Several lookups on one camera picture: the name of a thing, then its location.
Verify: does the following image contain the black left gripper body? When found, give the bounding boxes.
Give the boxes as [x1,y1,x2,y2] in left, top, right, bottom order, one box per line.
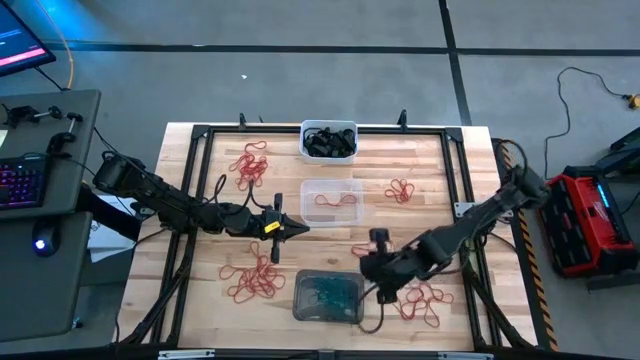
[219,193,286,265]

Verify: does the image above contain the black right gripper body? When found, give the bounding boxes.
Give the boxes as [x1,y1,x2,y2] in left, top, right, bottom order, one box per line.
[368,228,431,305]

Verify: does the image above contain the red rubber band tangle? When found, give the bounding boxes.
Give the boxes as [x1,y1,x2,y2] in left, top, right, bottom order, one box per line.
[218,241,287,305]
[228,140,270,192]
[351,241,381,259]
[394,280,455,329]

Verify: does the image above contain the clear plastic basket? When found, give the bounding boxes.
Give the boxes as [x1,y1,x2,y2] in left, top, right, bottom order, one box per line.
[298,178,365,229]

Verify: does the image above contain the smoky grey plastic basket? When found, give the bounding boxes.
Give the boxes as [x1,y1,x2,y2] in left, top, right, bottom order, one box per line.
[291,268,366,325]

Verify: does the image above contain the white plastic basket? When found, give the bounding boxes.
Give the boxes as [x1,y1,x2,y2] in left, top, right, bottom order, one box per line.
[298,118,359,165]

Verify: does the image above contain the yellow black hazard tape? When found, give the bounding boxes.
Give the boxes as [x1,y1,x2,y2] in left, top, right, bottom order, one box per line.
[492,137,560,352]

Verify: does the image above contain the black support beam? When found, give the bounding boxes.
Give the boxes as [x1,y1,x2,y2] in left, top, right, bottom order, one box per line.
[74,183,144,242]

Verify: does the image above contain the white paper sheet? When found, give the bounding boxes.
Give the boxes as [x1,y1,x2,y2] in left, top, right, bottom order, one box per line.
[87,193,137,265]

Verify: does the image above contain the red black tool case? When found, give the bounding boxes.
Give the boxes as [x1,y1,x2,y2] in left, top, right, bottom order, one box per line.
[533,167,637,279]

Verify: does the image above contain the black computer mouse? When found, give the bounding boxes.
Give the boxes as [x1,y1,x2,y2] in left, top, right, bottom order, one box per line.
[31,223,61,258]

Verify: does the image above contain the black metal clamp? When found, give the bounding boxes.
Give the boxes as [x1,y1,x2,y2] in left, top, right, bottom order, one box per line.
[46,111,85,155]
[0,103,65,126]

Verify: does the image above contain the backlit black keyboard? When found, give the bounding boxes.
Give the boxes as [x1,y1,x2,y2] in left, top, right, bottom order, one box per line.
[0,153,52,210]

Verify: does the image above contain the black equipment case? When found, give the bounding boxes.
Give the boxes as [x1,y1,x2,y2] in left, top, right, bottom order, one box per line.
[594,127,640,176]

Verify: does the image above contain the computer monitor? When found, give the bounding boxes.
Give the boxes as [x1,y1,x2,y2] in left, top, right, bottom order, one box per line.
[0,0,57,79]

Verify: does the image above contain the black aluminium table frame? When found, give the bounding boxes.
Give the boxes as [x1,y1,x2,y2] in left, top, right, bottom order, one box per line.
[117,122,536,351]

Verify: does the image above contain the silver metal bracket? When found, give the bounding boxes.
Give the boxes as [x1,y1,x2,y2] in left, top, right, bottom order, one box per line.
[157,348,216,360]
[437,351,495,360]

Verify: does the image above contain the yellow extension cable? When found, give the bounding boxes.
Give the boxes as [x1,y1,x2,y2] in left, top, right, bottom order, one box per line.
[33,0,76,90]

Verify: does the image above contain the black floor cable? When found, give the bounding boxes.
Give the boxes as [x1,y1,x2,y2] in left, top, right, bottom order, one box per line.
[542,66,632,147]

